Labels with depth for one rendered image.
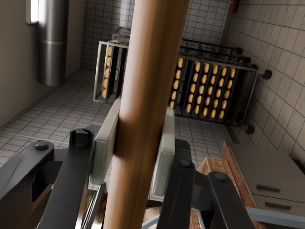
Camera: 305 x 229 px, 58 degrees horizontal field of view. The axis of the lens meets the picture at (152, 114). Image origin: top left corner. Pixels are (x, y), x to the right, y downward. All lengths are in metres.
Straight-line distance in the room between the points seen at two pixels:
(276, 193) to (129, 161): 1.59
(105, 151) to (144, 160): 0.04
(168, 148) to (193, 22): 5.06
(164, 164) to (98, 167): 0.04
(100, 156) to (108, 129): 0.02
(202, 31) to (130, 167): 5.07
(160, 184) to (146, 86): 0.06
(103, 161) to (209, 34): 5.12
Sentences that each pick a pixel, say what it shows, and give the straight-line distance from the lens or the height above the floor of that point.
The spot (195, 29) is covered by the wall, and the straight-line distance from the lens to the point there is 5.21.
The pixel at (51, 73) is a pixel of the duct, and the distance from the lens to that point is 3.41.
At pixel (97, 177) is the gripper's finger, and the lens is 0.16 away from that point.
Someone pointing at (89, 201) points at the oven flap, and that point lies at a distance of 2.12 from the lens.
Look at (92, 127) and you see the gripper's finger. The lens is 0.18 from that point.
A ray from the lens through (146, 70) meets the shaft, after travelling 0.16.
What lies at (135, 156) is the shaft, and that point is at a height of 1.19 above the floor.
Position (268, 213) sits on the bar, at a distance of 1.46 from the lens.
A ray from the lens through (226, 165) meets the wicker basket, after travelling 1.93.
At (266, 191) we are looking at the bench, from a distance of 1.73.
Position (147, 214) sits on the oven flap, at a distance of 2.13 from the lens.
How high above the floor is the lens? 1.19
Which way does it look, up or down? 1 degrees down
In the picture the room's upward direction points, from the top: 80 degrees counter-clockwise
